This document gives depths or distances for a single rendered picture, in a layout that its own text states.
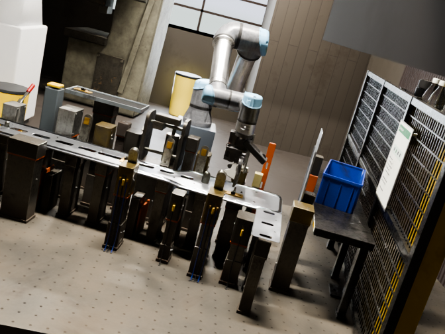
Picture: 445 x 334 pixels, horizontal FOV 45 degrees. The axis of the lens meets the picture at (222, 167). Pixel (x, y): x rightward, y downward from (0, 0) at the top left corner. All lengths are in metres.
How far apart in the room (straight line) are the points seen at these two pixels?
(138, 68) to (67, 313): 5.74
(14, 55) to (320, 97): 4.11
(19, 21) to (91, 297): 4.00
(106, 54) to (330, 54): 3.01
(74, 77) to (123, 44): 0.82
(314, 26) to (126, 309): 6.14
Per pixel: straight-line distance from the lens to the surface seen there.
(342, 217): 2.17
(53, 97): 2.66
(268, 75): 7.51
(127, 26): 7.29
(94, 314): 1.78
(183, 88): 8.08
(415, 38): 0.20
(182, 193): 2.05
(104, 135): 2.39
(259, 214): 2.02
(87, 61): 7.49
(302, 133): 7.72
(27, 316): 1.74
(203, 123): 2.70
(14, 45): 5.51
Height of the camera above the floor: 1.68
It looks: 16 degrees down
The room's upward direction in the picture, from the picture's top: 15 degrees clockwise
